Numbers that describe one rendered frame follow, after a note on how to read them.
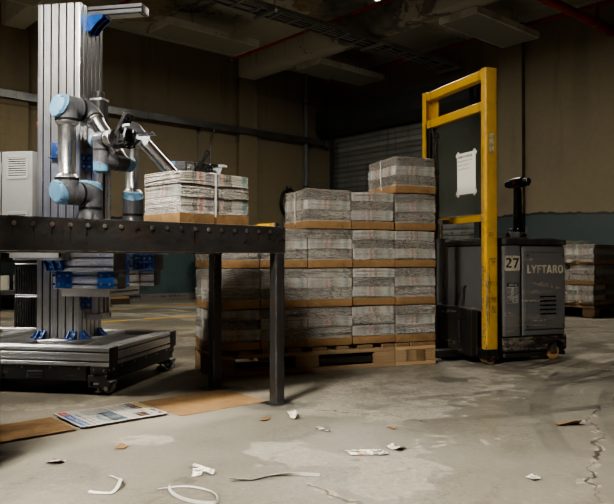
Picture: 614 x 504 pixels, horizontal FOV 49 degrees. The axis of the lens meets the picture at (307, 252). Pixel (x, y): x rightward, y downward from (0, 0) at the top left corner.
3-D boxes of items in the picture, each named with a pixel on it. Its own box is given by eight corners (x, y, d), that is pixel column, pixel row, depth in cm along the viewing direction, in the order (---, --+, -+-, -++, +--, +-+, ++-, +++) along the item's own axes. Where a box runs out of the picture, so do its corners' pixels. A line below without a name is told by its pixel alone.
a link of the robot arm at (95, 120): (89, 114, 356) (130, 179, 336) (70, 111, 347) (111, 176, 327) (99, 97, 351) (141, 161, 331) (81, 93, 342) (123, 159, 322)
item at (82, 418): (135, 403, 305) (135, 400, 305) (168, 413, 284) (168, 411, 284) (53, 415, 281) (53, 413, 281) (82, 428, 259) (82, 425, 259)
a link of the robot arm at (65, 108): (87, 205, 338) (88, 96, 339) (60, 203, 326) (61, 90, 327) (73, 206, 345) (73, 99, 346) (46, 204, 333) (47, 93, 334)
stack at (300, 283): (194, 368, 409) (194, 229, 410) (367, 357, 453) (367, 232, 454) (209, 378, 373) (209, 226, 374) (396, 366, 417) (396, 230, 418)
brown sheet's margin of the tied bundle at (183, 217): (173, 226, 318) (173, 216, 318) (210, 223, 297) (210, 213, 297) (143, 224, 306) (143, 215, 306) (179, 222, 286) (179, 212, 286)
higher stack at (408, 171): (366, 357, 452) (366, 163, 454) (405, 355, 463) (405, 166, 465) (395, 366, 416) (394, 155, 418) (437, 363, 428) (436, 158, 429)
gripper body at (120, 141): (136, 147, 310) (119, 150, 317) (138, 129, 311) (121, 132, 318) (123, 143, 304) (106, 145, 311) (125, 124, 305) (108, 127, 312)
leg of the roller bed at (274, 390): (277, 401, 312) (277, 253, 313) (285, 403, 308) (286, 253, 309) (267, 403, 308) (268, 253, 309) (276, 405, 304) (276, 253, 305)
